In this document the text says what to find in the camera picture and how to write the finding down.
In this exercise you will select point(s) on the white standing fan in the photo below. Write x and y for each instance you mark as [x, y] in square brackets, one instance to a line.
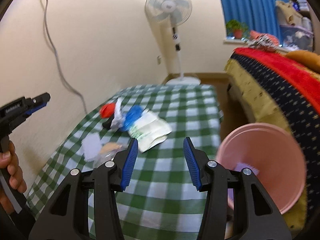
[176, 12]

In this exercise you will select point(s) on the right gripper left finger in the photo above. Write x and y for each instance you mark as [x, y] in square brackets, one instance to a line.
[65, 216]

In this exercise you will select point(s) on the purple bumpy foam sheet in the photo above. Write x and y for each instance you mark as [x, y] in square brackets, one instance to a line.
[240, 166]

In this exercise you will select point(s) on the white foam net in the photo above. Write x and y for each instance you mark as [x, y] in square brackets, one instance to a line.
[91, 146]

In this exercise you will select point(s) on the person's left hand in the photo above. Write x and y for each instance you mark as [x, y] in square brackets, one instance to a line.
[9, 161]

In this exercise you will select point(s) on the white wall socket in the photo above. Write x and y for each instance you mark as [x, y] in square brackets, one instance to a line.
[159, 59]

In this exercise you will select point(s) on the zebra striped clothing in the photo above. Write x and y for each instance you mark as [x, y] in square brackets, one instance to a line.
[262, 43]

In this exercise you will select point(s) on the potted green plant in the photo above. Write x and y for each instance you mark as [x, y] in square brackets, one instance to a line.
[237, 29]

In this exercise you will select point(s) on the grey white paper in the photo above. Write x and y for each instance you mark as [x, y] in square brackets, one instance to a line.
[119, 117]

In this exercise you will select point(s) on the clear plastic wrapper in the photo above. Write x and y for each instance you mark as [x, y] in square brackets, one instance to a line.
[107, 153]

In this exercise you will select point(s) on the pink plastic trash bin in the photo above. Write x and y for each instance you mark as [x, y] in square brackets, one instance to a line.
[274, 152]

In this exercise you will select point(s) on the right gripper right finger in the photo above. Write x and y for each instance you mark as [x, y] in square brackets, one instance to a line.
[256, 216]

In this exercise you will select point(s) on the red plastic bag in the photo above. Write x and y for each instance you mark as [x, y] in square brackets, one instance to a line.
[107, 110]

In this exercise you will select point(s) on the blue window curtain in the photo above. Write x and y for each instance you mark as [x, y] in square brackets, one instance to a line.
[259, 15]

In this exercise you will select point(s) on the blue plastic bag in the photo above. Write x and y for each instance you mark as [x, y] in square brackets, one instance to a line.
[132, 115]

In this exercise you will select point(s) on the pink folded clothing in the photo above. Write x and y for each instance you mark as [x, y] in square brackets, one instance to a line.
[254, 35]

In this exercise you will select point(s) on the red star-pattern bed blanket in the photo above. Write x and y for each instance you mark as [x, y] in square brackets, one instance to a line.
[285, 93]

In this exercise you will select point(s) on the clear plastic storage box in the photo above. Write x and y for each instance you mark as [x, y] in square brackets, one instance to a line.
[296, 37]

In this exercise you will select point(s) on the white green printed bag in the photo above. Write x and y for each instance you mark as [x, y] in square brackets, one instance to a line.
[149, 130]

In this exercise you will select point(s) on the beige jacket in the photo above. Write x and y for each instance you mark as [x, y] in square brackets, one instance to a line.
[287, 15]

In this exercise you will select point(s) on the black small object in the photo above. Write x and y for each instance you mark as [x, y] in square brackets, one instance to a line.
[107, 124]

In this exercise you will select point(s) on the green white checkered tablecloth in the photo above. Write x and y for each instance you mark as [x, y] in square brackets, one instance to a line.
[160, 201]

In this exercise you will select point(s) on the orange pillow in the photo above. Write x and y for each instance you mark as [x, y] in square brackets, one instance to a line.
[307, 58]

